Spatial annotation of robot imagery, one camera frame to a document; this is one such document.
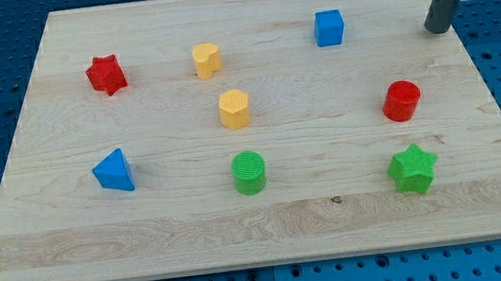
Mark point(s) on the blue cube block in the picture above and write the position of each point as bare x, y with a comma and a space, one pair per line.
328, 28

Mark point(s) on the green cylinder block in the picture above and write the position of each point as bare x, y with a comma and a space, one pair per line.
248, 171

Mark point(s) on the yellow hexagon block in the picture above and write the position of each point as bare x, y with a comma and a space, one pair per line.
233, 109

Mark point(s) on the light wooden board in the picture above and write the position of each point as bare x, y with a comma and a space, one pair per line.
316, 118

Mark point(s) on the yellow heart block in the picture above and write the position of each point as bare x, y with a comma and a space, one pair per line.
207, 60

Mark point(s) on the blue triangle block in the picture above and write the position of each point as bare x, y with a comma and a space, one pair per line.
114, 172

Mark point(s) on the red cylinder block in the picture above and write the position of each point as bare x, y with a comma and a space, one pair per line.
401, 100

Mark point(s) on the red star block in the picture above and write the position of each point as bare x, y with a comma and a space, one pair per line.
105, 74

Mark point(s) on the green star block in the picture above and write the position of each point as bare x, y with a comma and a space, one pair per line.
412, 169

